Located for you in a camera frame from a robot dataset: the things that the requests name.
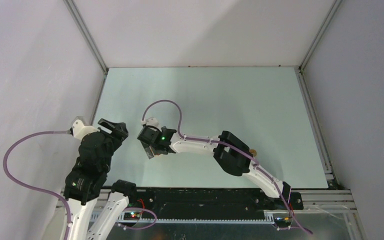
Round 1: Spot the clear pill bottle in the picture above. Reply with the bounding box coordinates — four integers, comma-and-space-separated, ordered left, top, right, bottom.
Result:
249, 149, 258, 158

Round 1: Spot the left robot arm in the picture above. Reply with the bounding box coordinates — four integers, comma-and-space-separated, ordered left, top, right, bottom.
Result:
61, 118, 138, 240

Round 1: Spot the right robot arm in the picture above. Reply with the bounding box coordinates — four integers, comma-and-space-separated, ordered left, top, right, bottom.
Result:
137, 125, 292, 212

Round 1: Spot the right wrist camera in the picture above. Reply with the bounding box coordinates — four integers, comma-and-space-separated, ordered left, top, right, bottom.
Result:
141, 117, 161, 131

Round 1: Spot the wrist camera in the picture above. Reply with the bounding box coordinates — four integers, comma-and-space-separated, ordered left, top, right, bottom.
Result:
141, 117, 161, 131
69, 116, 99, 140

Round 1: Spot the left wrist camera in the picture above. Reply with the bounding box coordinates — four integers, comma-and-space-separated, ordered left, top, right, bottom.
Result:
69, 116, 99, 140

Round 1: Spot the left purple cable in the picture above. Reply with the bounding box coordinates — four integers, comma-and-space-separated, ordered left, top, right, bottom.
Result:
2, 130, 74, 240

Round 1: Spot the purple cable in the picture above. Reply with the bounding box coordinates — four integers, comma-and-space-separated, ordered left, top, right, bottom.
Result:
2, 130, 74, 240
141, 99, 314, 236

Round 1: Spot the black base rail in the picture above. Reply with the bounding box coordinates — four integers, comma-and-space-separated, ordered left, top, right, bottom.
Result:
89, 187, 355, 223

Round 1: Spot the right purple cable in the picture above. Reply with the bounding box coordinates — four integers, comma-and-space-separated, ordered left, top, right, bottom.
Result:
141, 99, 314, 236

